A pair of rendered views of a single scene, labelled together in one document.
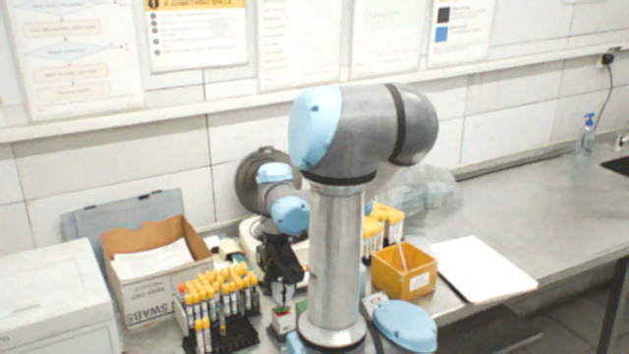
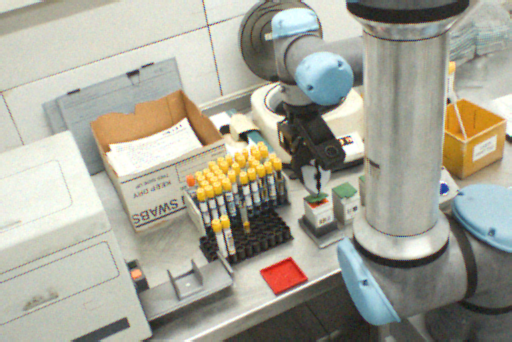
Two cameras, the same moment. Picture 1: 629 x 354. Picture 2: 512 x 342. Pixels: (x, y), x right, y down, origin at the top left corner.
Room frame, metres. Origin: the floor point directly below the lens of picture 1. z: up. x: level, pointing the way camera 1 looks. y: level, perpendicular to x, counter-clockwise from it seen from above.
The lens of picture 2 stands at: (0.24, 0.05, 1.68)
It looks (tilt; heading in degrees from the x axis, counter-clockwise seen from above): 35 degrees down; 8
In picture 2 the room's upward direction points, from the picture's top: 9 degrees counter-clockwise
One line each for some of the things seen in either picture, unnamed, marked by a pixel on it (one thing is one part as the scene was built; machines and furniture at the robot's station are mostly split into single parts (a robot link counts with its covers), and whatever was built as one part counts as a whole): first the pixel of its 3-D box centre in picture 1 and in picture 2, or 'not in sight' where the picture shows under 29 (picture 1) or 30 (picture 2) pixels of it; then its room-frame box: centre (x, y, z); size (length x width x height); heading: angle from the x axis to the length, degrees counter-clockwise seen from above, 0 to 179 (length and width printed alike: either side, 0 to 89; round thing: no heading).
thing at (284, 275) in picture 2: not in sight; (283, 275); (1.03, 0.16, 0.88); 0.07 x 0.07 x 0.01; 29
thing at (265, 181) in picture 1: (275, 190); (297, 46); (1.16, 0.09, 1.28); 0.09 x 0.08 x 0.11; 19
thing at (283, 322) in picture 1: (282, 323); (318, 213); (1.15, 0.09, 0.92); 0.05 x 0.04 x 0.06; 29
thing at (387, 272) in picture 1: (403, 271); (462, 137); (1.37, -0.24, 0.93); 0.13 x 0.13 x 0.10; 33
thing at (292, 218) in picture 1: (296, 207); (328, 68); (1.07, 0.05, 1.27); 0.11 x 0.11 x 0.08; 19
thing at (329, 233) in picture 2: (283, 331); (320, 224); (1.15, 0.09, 0.89); 0.09 x 0.05 x 0.04; 29
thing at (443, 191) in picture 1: (435, 182); (486, 20); (1.95, -0.44, 0.94); 0.20 x 0.17 x 0.14; 101
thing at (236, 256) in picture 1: (225, 261); (238, 142); (1.44, 0.27, 0.92); 0.24 x 0.12 x 0.10; 29
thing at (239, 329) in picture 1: (219, 324); (241, 222); (1.13, 0.24, 0.93); 0.17 x 0.09 x 0.11; 119
